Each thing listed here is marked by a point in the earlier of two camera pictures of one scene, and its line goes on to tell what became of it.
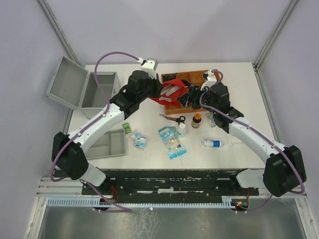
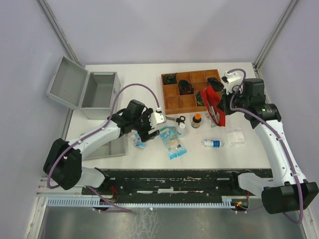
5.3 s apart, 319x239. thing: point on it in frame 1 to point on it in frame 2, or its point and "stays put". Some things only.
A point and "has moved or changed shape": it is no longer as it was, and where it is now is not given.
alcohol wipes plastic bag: (139, 141) stays put
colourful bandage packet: (210, 116) stays put
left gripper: (158, 86) to (145, 136)
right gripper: (192, 96) to (224, 105)
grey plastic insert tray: (112, 143) stays put
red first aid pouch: (172, 90) has moved or changed shape
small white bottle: (181, 132) stays put
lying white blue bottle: (213, 143) stays put
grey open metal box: (75, 87) stays put
